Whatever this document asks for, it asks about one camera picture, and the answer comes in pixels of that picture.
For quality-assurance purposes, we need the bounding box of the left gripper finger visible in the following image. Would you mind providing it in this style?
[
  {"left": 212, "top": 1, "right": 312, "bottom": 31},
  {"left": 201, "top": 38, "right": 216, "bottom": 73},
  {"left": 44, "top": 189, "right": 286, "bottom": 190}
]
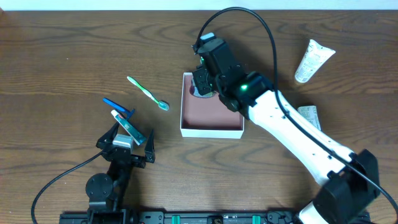
[
  {"left": 96, "top": 122, "right": 119, "bottom": 149},
  {"left": 144, "top": 130, "right": 155, "bottom": 163}
]

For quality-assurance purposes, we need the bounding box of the white lotion tube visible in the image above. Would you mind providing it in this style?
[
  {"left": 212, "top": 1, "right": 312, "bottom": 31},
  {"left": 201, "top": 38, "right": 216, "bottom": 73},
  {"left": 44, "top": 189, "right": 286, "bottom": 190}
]
[{"left": 294, "top": 39, "right": 336, "bottom": 83}]

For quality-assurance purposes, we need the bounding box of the clear soap pump bottle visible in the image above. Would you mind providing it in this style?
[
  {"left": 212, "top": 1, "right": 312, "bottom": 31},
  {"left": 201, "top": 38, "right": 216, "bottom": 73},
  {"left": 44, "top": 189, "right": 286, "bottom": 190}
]
[{"left": 190, "top": 78, "right": 218, "bottom": 99}]

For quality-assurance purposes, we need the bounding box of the green and white small box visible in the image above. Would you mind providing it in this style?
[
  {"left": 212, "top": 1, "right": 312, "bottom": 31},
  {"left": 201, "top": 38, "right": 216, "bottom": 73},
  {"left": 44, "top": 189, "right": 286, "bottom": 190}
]
[{"left": 297, "top": 105, "right": 322, "bottom": 131}]

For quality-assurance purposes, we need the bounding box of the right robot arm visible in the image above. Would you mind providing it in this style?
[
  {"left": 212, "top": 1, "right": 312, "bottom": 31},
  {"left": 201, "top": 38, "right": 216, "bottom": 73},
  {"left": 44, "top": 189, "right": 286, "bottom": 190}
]
[{"left": 193, "top": 33, "right": 380, "bottom": 223}]

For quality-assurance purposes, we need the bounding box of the white box with brown interior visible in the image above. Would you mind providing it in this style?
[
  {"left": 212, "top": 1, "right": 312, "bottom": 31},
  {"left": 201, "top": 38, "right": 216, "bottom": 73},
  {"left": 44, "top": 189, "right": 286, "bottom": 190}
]
[{"left": 180, "top": 72, "right": 244, "bottom": 139}]

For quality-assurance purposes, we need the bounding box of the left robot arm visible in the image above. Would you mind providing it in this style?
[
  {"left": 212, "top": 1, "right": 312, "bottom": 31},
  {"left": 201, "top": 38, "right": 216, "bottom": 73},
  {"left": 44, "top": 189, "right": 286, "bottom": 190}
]
[{"left": 83, "top": 123, "right": 155, "bottom": 224}]

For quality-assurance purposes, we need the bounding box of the blue razor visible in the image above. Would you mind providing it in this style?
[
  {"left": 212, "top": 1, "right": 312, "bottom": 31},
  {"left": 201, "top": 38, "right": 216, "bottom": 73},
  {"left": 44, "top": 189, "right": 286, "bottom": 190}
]
[{"left": 103, "top": 98, "right": 135, "bottom": 120}]

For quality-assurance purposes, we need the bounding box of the green toothbrush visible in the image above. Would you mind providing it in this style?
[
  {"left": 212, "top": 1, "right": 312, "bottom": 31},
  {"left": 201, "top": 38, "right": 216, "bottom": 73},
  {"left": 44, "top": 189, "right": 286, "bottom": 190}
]
[{"left": 127, "top": 76, "right": 170, "bottom": 111}]

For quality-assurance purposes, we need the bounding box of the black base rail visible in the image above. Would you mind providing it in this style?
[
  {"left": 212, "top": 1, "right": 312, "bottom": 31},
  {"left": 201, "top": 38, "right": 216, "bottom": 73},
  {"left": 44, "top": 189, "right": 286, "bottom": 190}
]
[{"left": 59, "top": 209, "right": 300, "bottom": 224}]

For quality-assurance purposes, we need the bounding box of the white green toothpaste tube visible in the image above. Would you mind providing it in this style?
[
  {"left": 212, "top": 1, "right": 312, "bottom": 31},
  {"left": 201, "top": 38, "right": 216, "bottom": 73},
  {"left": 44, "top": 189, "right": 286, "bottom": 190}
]
[{"left": 111, "top": 110, "right": 146, "bottom": 145}]

